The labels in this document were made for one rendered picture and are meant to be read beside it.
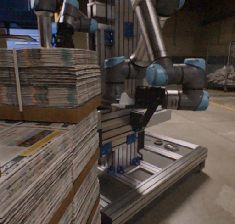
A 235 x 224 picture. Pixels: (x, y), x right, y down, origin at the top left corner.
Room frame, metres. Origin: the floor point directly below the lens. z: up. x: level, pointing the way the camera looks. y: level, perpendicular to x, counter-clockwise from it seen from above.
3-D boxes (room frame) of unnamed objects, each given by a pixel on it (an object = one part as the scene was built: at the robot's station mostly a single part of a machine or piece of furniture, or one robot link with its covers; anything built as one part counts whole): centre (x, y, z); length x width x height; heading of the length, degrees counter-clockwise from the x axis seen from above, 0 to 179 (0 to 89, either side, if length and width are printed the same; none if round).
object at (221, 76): (7.69, -4.02, 0.85); 1.21 x 0.83 x 1.71; 11
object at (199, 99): (0.77, -0.29, 0.88); 0.11 x 0.08 x 0.09; 81
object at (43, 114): (0.76, 0.17, 0.86); 0.29 x 0.16 x 0.04; 170
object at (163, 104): (0.79, -0.13, 0.88); 0.12 x 0.08 x 0.09; 81
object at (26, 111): (0.78, 0.28, 0.86); 0.28 x 0.06 x 0.04; 170
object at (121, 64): (1.18, 0.00, 0.98); 0.13 x 0.12 x 0.14; 111
